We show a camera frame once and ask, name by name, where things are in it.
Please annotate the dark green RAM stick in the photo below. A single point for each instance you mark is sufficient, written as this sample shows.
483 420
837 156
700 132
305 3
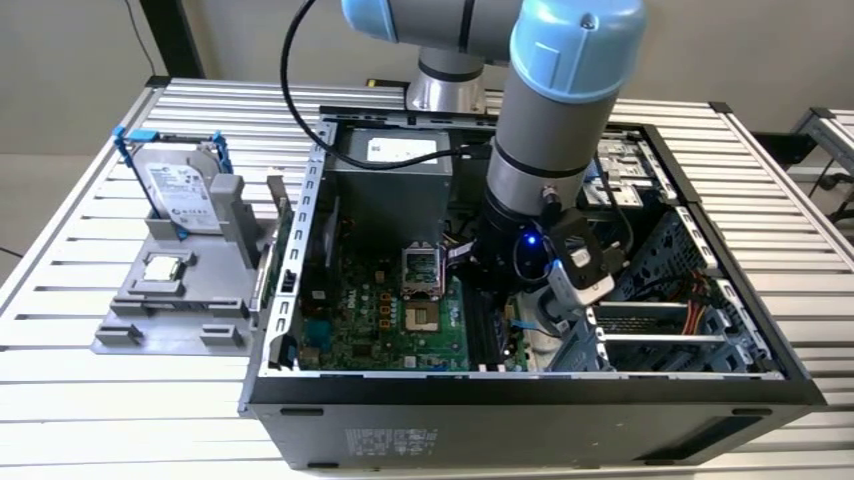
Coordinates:
499 335

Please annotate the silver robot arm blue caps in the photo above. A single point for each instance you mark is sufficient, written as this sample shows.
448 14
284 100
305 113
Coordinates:
554 125

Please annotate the CPU socket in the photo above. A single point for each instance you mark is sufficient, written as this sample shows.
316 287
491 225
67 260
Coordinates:
422 315

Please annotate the grey power supply unit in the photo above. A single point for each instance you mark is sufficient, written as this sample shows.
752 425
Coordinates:
387 200

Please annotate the blue drive bay latch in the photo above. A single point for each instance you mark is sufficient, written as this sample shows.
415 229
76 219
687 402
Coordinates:
590 175

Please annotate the green motherboard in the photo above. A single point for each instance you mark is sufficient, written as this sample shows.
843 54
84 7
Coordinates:
427 345

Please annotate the silver disk bay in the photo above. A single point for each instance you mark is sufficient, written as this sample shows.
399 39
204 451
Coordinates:
660 337

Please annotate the green graphics card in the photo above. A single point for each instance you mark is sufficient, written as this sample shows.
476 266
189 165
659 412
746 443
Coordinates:
283 225

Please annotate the black open PC case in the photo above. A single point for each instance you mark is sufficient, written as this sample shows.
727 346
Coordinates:
467 425

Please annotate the black yellow plug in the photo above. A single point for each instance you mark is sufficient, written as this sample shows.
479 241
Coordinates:
383 82

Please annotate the grey parts rack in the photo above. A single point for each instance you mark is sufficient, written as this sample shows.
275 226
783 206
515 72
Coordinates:
200 280

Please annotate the hard disk in blue carrier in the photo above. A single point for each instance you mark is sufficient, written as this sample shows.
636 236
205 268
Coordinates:
176 185

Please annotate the silver CPU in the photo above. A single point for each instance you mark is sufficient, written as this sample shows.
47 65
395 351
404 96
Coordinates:
161 270

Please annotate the aluminium side table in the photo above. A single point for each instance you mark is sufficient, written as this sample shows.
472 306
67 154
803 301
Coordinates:
827 130

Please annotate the black stand post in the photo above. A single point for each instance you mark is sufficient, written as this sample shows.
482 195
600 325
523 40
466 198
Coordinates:
176 35

